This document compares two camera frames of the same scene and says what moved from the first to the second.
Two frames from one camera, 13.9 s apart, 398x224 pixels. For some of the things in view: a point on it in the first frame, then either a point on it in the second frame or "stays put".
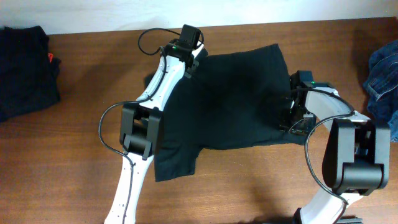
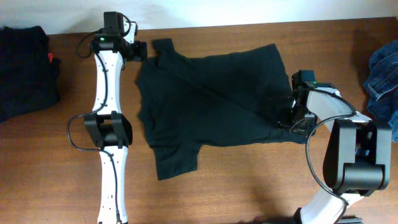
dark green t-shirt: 225,100 stays put
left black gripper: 192,67 to 140,52
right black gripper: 304,130 stays put
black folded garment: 28,73 stays put
